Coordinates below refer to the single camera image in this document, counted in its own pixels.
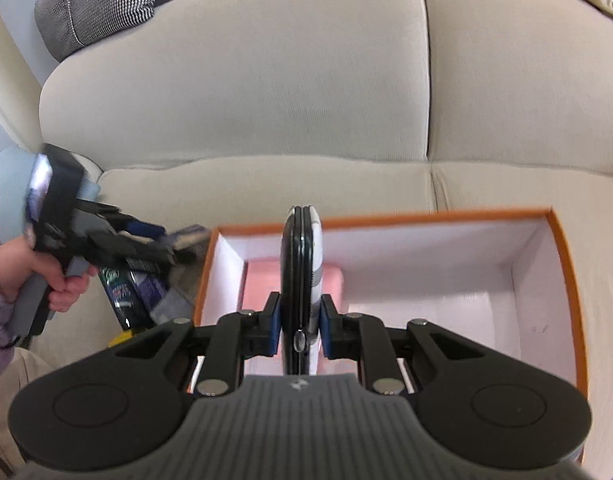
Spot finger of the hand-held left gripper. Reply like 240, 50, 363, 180
89, 232, 178, 275
76, 199, 168, 242

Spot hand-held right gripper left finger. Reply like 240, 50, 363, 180
111, 291, 283, 397

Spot person's beige trousers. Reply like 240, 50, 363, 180
0, 347, 54, 480

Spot plaid wallet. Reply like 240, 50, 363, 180
280, 205, 326, 376

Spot person's left hand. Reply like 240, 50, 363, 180
0, 234, 101, 313

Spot beige fabric sofa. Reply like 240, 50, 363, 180
0, 0, 613, 466

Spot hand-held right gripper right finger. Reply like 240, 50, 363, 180
320, 294, 492, 397

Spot houndstooth pillow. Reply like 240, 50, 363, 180
35, 0, 160, 62

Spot light blue pillow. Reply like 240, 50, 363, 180
0, 146, 101, 247

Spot orange cardboard box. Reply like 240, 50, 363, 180
192, 206, 589, 466

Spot dark green bottle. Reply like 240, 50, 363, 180
99, 265, 152, 332

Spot blue tin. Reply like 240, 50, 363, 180
129, 269, 168, 311

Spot silver card box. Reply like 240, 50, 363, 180
149, 292, 194, 327

